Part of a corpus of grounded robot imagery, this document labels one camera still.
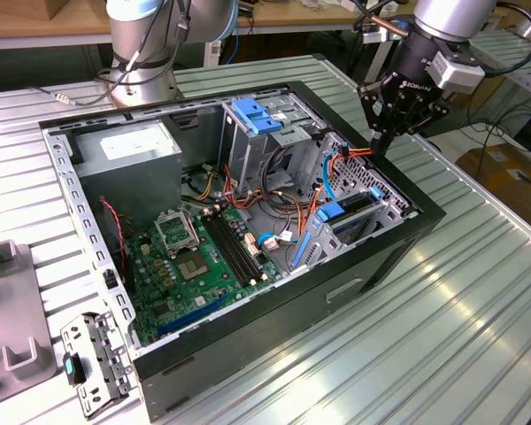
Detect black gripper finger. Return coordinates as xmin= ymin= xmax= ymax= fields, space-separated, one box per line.
xmin=391 ymin=99 xmax=450 ymax=136
xmin=357 ymin=81 xmax=397 ymax=156

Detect orange power wire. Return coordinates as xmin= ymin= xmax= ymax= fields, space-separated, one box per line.
xmin=330 ymin=143 xmax=377 ymax=164

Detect long blue data wire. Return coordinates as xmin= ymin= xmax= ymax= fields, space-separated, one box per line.
xmin=319 ymin=141 xmax=351 ymax=201

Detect hard disk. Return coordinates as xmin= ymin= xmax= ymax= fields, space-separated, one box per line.
xmin=291 ymin=186 xmax=384 ymax=270

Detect grey metal disk bay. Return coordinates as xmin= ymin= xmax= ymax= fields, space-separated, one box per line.
xmin=287 ymin=131 xmax=421 ymax=275

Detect metal slat table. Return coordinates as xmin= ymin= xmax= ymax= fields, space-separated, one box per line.
xmin=466 ymin=28 xmax=531 ymax=129

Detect large cardboard box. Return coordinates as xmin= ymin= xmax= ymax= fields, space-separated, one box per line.
xmin=455 ymin=143 xmax=531 ymax=231

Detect wooden top desk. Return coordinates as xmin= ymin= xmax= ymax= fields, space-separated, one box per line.
xmin=236 ymin=0 xmax=419 ymax=85
xmin=0 ymin=0 xmax=114 ymax=50

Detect grey metal drive cage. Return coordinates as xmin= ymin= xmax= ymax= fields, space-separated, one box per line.
xmin=219 ymin=90 xmax=329 ymax=198

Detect white device under desk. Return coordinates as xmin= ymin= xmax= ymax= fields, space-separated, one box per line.
xmin=204 ymin=40 xmax=223 ymax=68

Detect black RAM slot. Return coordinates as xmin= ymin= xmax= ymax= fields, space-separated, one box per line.
xmin=207 ymin=213 xmax=256 ymax=285
xmin=202 ymin=215 xmax=250 ymax=287
xmin=213 ymin=212 xmax=261 ymax=283
xmin=219 ymin=210 xmax=267 ymax=282

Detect black open PC case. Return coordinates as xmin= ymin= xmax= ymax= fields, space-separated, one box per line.
xmin=38 ymin=79 xmax=447 ymax=424

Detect CPU socket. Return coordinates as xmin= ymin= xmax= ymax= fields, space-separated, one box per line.
xmin=172 ymin=251 xmax=214 ymax=283

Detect metal socket cover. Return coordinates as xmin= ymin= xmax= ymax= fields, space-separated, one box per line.
xmin=153 ymin=210 xmax=202 ymax=259

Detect grey power supply unit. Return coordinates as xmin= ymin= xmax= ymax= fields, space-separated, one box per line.
xmin=73 ymin=119 xmax=185 ymax=228

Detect green motherboard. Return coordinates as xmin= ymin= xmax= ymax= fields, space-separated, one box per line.
xmin=126 ymin=205 xmax=284 ymax=349

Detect blue expansion slot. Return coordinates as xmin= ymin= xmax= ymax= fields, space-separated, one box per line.
xmin=157 ymin=293 xmax=229 ymax=336

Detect black case fan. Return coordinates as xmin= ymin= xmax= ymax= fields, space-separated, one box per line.
xmin=97 ymin=198 xmax=136 ymax=297

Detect grey parts rack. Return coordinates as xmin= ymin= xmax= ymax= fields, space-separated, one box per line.
xmin=0 ymin=238 xmax=58 ymax=408

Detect black cable bundle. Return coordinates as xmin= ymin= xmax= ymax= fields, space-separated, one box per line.
xmin=259 ymin=144 xmax=307 ymax=210

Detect blue plastic drive bracket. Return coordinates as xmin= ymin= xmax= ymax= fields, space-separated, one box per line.
xmin=232 ymin=97 xmax=285 ymax=137

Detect red orange wire bundle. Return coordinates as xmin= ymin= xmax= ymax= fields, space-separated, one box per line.
xmin=223 ymin=163 xmax=325 ymax=236

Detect blue wire with white connector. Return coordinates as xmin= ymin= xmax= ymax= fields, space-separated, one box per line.
xmin=256 ymin=229 xmax=300 ymax=252

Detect yellow black power wires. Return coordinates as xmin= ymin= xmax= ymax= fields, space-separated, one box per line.
xmin=193 ymin=163 xmax=225 ymax=201

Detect red black twisted wire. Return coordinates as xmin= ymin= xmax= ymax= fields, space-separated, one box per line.
xmin=99 ymin=198 xmax=129 ymax=272

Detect cable with metal plug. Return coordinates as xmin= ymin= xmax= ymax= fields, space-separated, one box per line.
xmin=35 ymin=86 xmax=116 ymax=107

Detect grey metal card bracket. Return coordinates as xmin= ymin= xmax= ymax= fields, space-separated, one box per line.
xmin=59 ymin=311 xmax=135 ymax=421

